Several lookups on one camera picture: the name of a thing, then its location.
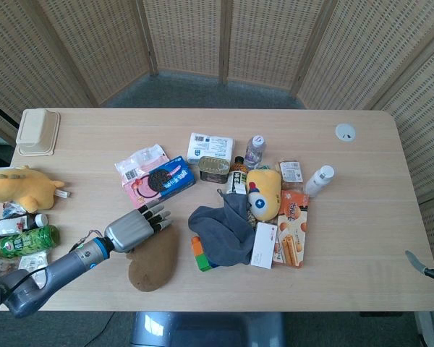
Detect orange green toy blocks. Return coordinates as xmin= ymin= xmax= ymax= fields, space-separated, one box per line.
xmin=191 ymin=234 xmax=216 ymax=273

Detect white cable grommet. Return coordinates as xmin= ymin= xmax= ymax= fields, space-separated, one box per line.
xmin=335 ymin=123 xmax=357 ymax=142

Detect dark drink bottle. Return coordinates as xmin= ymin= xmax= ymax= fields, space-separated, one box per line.
xmin=226 ymin=155 xmax=248 ymax=197

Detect woven folding screen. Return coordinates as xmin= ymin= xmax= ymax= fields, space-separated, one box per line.
xmin=0 ymin=0 xmax=434 ymax=275

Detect orange egg roll box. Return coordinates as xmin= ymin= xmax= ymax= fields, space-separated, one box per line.
xmin=272 ymin=189 xmax=310 ymax=269

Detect clear water bottle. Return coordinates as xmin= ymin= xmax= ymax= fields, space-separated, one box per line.
xmin=243 ymin=134 xmax=268 ymax=170

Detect white tissue pack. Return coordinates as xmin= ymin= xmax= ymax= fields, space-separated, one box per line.
xmin=187 ymin=132 xmax=236 ymax=166

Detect dark soy sauce bottle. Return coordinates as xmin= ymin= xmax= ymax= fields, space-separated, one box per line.
xmin=0 ymin=213 xmax=49 ymax=242

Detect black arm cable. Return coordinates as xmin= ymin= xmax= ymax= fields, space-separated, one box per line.
xmin=68 ymin=228 xmax=104 ymax=254

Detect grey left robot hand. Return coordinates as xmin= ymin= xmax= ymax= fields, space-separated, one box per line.
xmin=104 ymin=201 xmax=173 ymax=253

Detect clear wrapped bread packet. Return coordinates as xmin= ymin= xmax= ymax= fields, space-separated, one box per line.
xmin=277 ymin=160 xmax=305 ymax=190

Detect blue oreo cookie box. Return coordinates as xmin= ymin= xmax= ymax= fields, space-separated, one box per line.
xmin=142 ymin=155 xmax=196 ymax=199

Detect green tea bottle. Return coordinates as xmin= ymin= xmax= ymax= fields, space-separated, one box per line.
xmin=0 ymin=224 xmax=61 ymax=260

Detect white card box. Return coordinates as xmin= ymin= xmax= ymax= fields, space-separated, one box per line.
xmin=250 ymin=221 xmax=278 ymax=270

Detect clear snack bag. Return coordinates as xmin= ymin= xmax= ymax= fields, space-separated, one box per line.
xmin=17 ymin=250 xmax=50 ymax=286

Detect pink snack packet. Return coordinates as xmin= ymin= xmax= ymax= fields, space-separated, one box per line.
xmin=114 ymin=144 xmax=170 ymax=208

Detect white plastic bottle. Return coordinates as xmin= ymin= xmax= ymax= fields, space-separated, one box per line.
xmin=304 ymin=165 xmax=336 ymax=198

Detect yellow plush toy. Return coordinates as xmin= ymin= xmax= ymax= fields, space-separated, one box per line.
xmin=246 ymin=168 xmax=282 ymax=222
xmin=0 ymin=165 xmax=72 ymax=213

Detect gold tin can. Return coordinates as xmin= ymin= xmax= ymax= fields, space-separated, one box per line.
xmin=197 ymin=155 xmax=234 ymax=182

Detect blue plastic bin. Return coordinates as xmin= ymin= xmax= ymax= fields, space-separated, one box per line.
xmin=130 ymin=311 xmax=286 ymax=347

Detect beige lidded food container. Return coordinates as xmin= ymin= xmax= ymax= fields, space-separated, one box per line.
xmin=15 ymin=108 xmax=61 ymax=157

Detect grey cloth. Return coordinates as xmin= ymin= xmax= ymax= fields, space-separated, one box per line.
xmin=187 ymin=188 xmax=257 ymax=267

